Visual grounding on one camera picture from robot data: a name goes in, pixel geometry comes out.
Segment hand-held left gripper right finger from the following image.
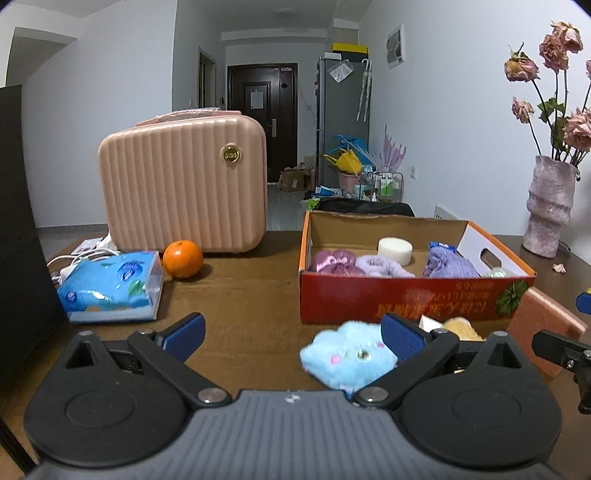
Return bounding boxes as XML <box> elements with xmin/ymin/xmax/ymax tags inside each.
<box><xmin>352</xmin><ymin>312</ymin><xmax>534</xmax><ymax>409</ymax></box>

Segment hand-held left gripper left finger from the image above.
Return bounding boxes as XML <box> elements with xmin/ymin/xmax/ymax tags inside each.
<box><xmin>55</xmin><ymin>312</ymin><xmax>232</xmax><ymax>408</ymax></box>

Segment orange cardboard box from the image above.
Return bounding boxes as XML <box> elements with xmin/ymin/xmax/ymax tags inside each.
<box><xmin>298</xmin><ymin>210</ymin><xmax>537</xmax><ymax>325</ymax></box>

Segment yellow plush toy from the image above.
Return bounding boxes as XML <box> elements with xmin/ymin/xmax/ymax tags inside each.
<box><xmin>441</xmin><ymin>316</ymin><xmax>485</xmax><ymax>342</ymax></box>

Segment blue plush toy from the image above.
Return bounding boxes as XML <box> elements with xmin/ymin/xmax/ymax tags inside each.
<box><xmin>300</xmin><ymin>320</ymin><xmax>399</xmax><ymax>393</ymax></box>

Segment pink flat board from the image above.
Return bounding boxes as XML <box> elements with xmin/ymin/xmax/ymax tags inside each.
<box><xmin>508</xmin><ymin>287</ymin><xmax>588</xmax><ymax>378</ymax></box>

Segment orange fruit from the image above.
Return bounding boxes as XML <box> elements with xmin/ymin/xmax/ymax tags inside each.
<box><xmin>163</xmin><ymin>240</ymin><xmax>204</xmax><ymax>279</ymax></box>

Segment lavender fluffy headband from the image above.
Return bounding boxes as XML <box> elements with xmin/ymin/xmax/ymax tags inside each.
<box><xmin>355</xmin><ymin>255</ymin><xmax>416</xmax><ymax>278</ymax></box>

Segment blue tissue pack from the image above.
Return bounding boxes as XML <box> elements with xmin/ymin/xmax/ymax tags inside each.
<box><xmin>58</xmin><ymin>250</ymin><xmax>164</xmax><ymax>323</ymax></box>

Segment purple knit cloth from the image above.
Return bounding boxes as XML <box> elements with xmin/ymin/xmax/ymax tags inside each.
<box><xmin>422</xmin><ymin>241</ymin><xmax>481</xmax><ymax>278</ymax></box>

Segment purple satin scrunchie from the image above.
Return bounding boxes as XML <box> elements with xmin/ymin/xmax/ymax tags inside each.
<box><xmin>308</xmin><ymin>249</ymin><xmax>357</xmax><ymax>275</ymax></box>

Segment black covered chair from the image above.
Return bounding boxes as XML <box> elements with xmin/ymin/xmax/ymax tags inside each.
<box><xmin>314</xmin><ymin>198</ymin><xmax>415</xmax><ymax>217</ymax></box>

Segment pink ribbed suitcase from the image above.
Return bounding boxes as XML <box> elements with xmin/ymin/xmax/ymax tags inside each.
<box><xmin>98</xmin><ymin>114</ymin><xmax>269</xmax><ymax>254</ymax></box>

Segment metal cart with bottles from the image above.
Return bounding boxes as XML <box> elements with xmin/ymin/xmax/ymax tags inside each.
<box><xmin>358</xmin><ymin>168</ymin><xmax>403</xmax><ymax>203</ymax></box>

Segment green and blue packages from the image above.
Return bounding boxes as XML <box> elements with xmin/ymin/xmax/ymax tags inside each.
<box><xmin>305</xmin><ymin>185</ymin><xmax>338</xmax><ymax>208</ymax></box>

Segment pink bucket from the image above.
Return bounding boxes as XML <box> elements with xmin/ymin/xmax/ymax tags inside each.
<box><xmin>338</xmin><ymin>172</ymin><xmax>363</xmax><ymax>195</ymax></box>

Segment dried pink rose bouquet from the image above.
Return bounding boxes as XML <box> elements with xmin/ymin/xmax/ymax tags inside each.
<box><xmin>503</xmin><ymin>21</ymin><xmax>591</xmax><ymax>166</ymax></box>

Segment brown cardboard carton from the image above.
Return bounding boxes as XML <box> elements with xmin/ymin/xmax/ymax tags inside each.
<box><xmin>279</xmin><ymin>168</ymin><xmax>311</xmax><ymax>192</ymax></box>

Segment purple wing decoration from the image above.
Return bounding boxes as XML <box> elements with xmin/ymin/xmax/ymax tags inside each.
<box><xmin>379</xmin><ymin>124</ymin><xmax>408</xmax><ymax>171</ymax></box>

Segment dark wooden entrance door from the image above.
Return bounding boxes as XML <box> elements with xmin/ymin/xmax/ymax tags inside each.
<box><xmin>227</xmin><ymin>64</ymin><xmax>298</xmax><ymax>183</ymax></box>

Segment pink folded cloth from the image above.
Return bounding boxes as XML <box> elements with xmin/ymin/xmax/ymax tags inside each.
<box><xmin>136</xmin><ymin>107</ymin><xmax>242</xmax><ymax>127</ymax></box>

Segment grey refrigerator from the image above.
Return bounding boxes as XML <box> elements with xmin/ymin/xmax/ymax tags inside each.
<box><xmin>316</xmin><ymin>56</ymin><xmax>371</xmax><ymax>185</ymax></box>

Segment folded white umbrella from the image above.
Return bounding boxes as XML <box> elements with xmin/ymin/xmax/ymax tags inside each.
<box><xmin>356</xmin><ymin>59</ymin><xmax>372</xmax><ymax>121</ymax></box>

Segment side door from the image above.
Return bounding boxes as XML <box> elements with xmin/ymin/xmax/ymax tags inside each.
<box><xmin>198</xmin><ymin>46</ymin><xmax>218</xmax><ymax>112</ymax></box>

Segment white power cables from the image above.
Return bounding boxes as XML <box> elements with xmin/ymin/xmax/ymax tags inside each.
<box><xmin>46</xmin><ymin>233</ymin><xmax>121</xmax><ymax>282</ymax></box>

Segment framed wall picture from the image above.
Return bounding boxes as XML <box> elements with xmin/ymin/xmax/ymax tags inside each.
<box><xmin>385</xmin><ymin>24</ymin><xmax>406</xmax><ymax>70</ymax></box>

